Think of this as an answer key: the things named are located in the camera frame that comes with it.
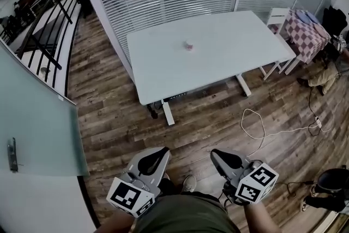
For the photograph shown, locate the white table leg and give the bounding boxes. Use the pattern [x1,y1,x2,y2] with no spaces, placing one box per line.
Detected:
[235,73,252,98]
[160,99,176,126]

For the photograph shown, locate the red checkered table cloth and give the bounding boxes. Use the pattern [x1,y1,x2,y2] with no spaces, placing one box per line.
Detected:
[285,9,332,65]

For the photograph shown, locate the white floor cable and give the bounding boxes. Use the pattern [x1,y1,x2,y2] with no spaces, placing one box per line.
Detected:
[240,108,335,158]

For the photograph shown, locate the person's green shirt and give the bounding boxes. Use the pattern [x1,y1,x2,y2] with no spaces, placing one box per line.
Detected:
[133,191,242,233]

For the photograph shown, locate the black bag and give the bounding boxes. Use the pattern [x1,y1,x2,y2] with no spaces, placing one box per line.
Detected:
[321,5,348,36]

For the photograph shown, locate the person's left forearm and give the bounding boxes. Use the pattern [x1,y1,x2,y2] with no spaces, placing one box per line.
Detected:
[94,208,139,233]

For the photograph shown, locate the black floor cable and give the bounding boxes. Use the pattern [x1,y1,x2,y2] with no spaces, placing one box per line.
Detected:
[307,86,324,138]
[274,180,318,198]

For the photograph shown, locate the person's right shoe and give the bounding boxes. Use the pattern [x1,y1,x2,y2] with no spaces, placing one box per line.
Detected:
[182,175,197,193]

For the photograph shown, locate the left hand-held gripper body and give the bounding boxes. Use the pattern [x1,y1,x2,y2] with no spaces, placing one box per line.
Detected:
[106,163,162,218]

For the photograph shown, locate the frosted glass door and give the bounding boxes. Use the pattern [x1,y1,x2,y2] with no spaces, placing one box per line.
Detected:
[0,42,90,177]

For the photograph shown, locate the person's black trousers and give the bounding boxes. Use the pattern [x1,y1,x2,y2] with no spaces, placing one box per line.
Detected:
[157,174,189,196]

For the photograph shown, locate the black metal railing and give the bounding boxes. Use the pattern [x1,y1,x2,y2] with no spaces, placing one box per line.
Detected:
[0,0,84,89]

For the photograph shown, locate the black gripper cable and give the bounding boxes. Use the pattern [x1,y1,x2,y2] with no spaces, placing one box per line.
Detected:
[221,187,239,213]

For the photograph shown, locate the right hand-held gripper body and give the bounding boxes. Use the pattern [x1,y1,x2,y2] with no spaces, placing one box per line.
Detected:
[222,157,279,205]

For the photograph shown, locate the black power strip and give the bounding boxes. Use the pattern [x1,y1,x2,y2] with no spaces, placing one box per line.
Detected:
[162,91,189,102]

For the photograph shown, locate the metal door handle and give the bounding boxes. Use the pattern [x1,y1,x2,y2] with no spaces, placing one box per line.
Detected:
[7,137,19,172]

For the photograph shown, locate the white chair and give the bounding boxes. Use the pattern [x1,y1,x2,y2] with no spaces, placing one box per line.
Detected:
[258,7,299,80]

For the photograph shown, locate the person's right forearm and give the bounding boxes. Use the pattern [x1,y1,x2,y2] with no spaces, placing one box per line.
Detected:
[243,201,276,233]

